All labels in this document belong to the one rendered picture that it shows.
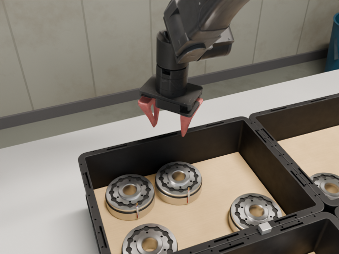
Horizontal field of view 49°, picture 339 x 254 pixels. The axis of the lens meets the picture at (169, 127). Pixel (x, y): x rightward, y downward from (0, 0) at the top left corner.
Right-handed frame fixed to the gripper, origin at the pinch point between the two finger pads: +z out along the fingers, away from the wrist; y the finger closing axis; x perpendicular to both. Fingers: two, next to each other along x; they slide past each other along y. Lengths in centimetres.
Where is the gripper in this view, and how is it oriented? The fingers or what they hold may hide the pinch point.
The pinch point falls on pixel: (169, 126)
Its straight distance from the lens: 73.8
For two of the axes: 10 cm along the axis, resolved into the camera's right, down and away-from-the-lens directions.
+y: -9.1, -2.9, 3.0
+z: -0.4, 7.7, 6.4
